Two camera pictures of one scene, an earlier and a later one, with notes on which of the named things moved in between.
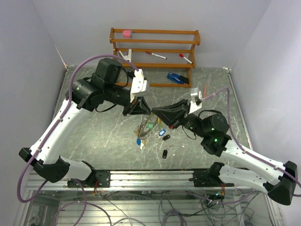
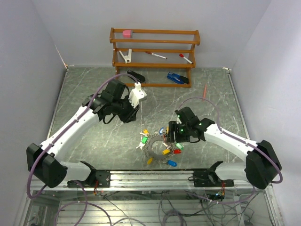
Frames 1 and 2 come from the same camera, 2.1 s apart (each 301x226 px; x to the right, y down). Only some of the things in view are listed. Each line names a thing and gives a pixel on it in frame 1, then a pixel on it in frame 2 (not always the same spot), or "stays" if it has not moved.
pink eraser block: (126, 34) stays
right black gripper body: (179, 116) -> (181, 132)
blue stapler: (178, 78) stays
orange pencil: (205, 91) stays
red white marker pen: (155, 54) stays
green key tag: (150, 125) -> (179, 146)
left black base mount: (102, 178) stays
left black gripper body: (130, 108) -> (124, 109)
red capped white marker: (181, 55) stays
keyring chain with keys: (146, 127) -> (156, 147)
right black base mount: (201, 179) stays
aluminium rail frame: (137, 181) stays
